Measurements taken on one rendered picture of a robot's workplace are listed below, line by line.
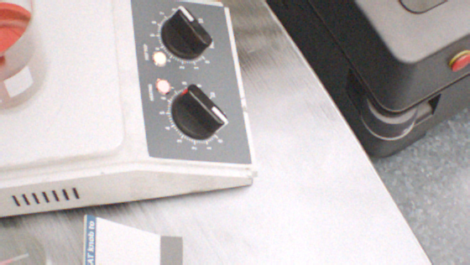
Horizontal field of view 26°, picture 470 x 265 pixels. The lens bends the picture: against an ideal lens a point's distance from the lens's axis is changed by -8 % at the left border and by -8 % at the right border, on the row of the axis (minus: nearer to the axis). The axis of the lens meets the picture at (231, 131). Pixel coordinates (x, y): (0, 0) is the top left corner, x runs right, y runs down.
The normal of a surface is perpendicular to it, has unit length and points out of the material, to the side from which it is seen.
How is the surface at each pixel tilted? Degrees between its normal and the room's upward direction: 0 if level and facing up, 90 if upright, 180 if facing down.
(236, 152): 30
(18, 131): 0
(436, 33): 0
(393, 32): 0
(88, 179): 90
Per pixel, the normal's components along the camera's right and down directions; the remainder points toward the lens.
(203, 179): 0.15, 0.91
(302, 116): 0.00, -0.39
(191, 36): -0.60, 0.48
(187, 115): 0.49, -0.41
